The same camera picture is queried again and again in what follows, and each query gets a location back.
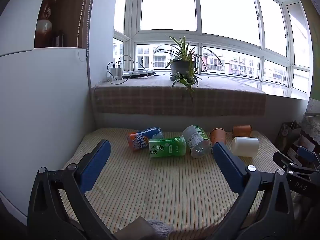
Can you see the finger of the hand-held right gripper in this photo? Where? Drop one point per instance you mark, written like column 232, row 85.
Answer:
column 306, row 154
column 283, row 159

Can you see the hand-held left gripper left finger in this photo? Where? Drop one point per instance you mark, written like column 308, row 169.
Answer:
column 96, row 163

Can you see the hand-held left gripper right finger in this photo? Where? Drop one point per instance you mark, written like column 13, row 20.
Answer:
column 228, row 166

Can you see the white cup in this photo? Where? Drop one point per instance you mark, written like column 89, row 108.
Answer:
column 245, row 146

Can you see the orange cup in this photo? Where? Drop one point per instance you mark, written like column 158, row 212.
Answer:
column 218, row 135

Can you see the brown cup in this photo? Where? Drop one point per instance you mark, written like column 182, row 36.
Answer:
column 242, row 130

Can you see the brown paper bag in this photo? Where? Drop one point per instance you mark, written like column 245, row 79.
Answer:
column 287, row 135

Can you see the white lace cloth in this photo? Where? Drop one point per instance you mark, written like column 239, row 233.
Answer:
column 312, row 125

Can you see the clear bottle with green label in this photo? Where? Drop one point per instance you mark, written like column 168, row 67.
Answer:
column 195, row 138

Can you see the orange and blue drink bottle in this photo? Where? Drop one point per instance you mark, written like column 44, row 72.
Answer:
column 140, row 141

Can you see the green tea bottle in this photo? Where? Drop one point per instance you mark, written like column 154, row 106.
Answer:
column 167, row 147

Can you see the striped mat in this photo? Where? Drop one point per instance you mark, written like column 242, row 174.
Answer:
column 162, row 185

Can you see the brown cloth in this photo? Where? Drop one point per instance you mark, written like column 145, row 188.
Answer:
column 135, row 230

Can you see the plaid cloth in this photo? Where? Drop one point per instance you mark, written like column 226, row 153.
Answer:
column 140, row 100

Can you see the white cabinet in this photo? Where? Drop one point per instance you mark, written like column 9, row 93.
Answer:
column 37, row 105

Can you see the grey knitted cloth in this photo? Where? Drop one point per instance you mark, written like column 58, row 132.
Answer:
column 160, row 228

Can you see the white charger plug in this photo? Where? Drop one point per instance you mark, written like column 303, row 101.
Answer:
column 119, row 71
column 114, row 71

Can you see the round black and white device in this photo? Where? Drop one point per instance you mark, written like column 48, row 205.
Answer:
column 138, row 73

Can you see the potted spider plant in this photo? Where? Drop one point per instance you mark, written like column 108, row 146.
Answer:
column 182, row 70

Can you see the brown ceramic vase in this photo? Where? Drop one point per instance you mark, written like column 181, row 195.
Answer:
column 43, row 30

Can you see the white window frame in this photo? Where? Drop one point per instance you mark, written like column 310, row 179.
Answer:
column 150, row 36

